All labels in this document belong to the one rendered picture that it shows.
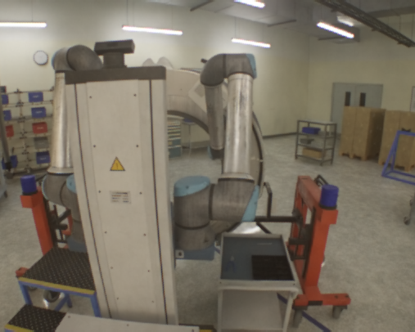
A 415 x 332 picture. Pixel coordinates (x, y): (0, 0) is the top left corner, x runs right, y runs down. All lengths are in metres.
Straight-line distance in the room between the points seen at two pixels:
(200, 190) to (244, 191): 0.17
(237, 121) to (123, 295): 0.87
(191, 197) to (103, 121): 0.42
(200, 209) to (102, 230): 0.38
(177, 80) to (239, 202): 1.13
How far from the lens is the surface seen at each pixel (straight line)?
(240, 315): 1.94
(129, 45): 0.92
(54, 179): 1.32
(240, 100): 1.13
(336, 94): 11.13
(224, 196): 1.03
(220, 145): 1.54
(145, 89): 0.87
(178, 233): 1.13
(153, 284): 1.15
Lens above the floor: 1.70
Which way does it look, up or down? 16 degrees down
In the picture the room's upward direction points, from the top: straight up
